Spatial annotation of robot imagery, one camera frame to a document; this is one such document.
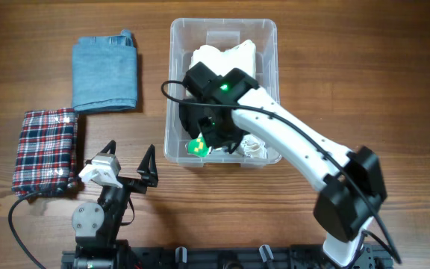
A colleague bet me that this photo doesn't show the white printed t-shirt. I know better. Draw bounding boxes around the white printed t-shirt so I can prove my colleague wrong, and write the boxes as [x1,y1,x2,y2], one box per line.
[186,134,268,158]

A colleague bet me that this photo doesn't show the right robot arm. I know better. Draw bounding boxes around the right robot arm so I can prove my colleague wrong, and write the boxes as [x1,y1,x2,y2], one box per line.
[184,63,387,268]

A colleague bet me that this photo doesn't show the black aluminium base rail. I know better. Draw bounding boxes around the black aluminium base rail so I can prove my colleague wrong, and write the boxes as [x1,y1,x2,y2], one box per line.
[60,244,393,269]

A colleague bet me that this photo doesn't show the folded red plaid shirt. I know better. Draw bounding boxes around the folded red plaid shirt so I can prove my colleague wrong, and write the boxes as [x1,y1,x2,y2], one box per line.
[11,108,78,197]

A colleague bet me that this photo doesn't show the clear plastic storage bin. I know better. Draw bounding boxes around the clear plastic storage bin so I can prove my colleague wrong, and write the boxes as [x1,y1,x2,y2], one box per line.
[163,18,281,167]

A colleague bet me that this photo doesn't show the black garment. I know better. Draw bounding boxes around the black garment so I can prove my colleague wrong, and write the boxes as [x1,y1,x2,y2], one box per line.
[179,104,207,139]

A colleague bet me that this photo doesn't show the folded blue denim jeans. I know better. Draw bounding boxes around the folded blue denim jeans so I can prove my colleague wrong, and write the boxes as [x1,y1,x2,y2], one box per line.
[72,29,138,114]

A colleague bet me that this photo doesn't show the cream white cloth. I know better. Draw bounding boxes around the cream white cloth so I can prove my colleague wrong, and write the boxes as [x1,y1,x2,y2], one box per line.
[185,39,257,98]

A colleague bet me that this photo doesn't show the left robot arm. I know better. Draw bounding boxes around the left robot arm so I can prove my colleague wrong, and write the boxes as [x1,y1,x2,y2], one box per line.
[61,140,158,269]

